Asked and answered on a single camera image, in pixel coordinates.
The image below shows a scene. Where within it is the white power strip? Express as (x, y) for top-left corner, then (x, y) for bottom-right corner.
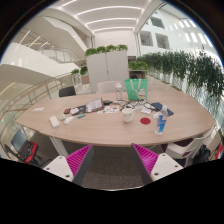
(49, 115), (61, 129)

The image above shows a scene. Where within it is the green tote bag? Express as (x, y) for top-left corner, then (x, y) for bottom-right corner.
(124, 78), (149, 102)

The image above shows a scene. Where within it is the wooden planter with plants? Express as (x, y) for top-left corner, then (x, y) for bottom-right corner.
(128, 60), (149, 80)

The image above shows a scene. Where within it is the black and red office chair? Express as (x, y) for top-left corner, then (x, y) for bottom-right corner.
(3, 129), (51, 168)

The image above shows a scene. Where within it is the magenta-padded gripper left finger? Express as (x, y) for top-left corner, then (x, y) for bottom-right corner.
(42, 143), (95, 187)

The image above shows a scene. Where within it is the flat round red coaster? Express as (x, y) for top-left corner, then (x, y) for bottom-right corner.
(139, 117), (152, 126)

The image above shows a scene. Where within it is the clear tumbler with white lid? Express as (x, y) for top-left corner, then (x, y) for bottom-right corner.
(114, 81), (124, 102)

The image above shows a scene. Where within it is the white computer mouse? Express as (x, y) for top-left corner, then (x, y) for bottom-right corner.
(63, 115), (75, 125)

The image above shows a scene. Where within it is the clear blue-labelled water bottle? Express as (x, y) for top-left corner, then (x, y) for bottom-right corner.
(154, 104), (169, 136)

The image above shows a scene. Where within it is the dark blue keyboard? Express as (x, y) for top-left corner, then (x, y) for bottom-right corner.
(150, 101), (175, 117)

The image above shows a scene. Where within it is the white cabinet topped with plants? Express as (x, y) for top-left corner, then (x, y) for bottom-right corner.
(84, 44), (130, 94)

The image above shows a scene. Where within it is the small planter with green plants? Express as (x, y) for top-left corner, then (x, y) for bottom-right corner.
(70, 65), (90, 85)

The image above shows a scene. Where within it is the white and maroon chair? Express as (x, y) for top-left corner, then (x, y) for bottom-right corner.
(164, 128), (214, 168)

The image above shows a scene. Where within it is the open white booklet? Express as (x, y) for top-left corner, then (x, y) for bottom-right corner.
(85, 97), (104, 113)

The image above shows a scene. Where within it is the colourful sticker sheet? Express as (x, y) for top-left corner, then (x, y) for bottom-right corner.
(97, 105), (120, 115)

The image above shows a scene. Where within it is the black cable bundle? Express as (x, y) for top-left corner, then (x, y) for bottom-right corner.
(118, 99), (144, 110)

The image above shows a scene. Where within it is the white ceramic mug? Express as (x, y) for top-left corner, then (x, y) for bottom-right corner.
(121, 107), (136, 124)

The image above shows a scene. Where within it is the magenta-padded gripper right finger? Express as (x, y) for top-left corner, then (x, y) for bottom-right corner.
(130, 142), (185, 186)

